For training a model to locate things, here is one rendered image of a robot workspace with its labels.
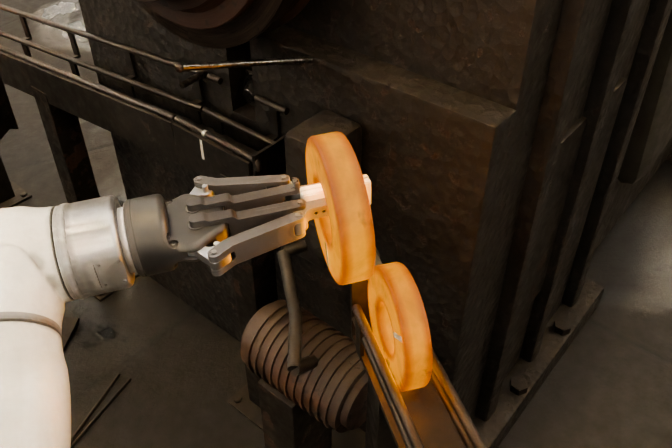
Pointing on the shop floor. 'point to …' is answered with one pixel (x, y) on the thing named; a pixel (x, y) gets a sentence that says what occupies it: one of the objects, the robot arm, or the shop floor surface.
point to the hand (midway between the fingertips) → (335, 196)
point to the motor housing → (301, 415)
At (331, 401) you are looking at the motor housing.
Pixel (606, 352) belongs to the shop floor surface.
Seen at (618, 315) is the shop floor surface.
